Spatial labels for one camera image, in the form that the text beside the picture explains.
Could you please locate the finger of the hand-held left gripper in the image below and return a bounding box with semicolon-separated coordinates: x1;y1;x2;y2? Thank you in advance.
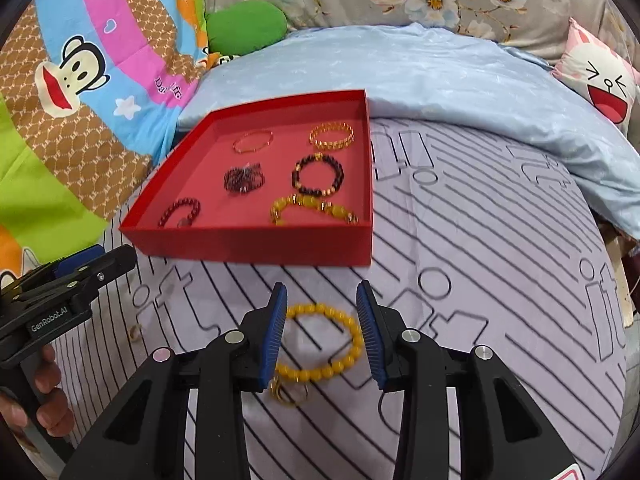
20;245;103;286
0;246;139;333

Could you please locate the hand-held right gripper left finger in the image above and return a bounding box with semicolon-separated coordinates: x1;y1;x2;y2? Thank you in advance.
60;281;290;480

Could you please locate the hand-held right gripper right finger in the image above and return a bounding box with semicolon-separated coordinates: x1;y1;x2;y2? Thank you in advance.
355;280;583;480

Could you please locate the orange-yellow bead bracelet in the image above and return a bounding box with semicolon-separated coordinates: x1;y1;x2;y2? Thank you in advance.
272;302;365;386

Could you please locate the small gold ring bracelet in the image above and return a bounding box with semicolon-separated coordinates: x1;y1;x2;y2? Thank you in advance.
269;379;311;407

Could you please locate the dark red bead bracelet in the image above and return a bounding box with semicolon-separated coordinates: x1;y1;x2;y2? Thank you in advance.
157;196;202;228

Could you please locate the red cardboard box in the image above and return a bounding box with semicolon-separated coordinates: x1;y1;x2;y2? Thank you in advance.
119;89;375;267

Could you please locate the yellow-green stone bead bracelet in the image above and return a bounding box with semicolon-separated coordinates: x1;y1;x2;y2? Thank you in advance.
269;193;360;226

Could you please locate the dark purple bead bracelet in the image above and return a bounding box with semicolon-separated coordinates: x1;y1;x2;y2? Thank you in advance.
223;162;266;195

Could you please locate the black bead bracelet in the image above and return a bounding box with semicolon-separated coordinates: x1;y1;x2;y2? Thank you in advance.
291;154;346;197

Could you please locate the wide gold chain bracelet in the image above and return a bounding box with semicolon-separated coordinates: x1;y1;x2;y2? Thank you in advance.
308;121;356;151

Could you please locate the thin gold bangle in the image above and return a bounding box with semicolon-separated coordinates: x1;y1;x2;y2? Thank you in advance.
232;129;274;155

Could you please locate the person's left hand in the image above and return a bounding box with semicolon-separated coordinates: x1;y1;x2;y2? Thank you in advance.
0;346;77;440

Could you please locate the cartoon monkey blanket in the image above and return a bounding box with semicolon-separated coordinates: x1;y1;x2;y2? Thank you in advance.
0;0;221;306

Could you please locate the grey striped bed sheet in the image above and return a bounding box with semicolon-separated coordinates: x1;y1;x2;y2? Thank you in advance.
45;115;636;480

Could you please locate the light blue quilt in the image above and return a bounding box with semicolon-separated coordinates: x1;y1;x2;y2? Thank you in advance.
177;22;640;241

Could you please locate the green pillow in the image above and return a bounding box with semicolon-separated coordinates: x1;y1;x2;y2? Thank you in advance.
206;0;288;56

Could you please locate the laughing cat face pillow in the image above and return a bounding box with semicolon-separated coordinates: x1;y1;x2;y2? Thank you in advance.
550;16;640;133

